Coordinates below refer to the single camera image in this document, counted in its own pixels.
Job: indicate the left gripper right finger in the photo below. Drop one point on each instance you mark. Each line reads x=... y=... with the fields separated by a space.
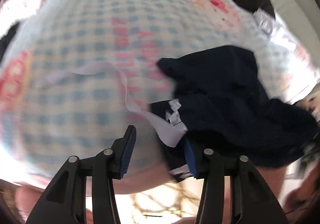
x=252 y=201

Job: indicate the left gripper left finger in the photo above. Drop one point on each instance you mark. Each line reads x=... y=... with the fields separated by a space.
x=63 y=201

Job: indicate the navy blue striped shorts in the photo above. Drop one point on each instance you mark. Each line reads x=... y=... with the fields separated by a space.
x=219 y=102

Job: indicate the blue checkered cartoon blanket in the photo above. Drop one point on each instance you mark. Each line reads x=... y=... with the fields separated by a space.
x=65 y=74

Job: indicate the grey upholstered headboard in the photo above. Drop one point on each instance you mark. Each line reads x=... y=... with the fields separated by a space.
x=302 y=18

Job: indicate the pink patterned garment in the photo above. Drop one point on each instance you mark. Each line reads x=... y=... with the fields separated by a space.
x=13 y=11

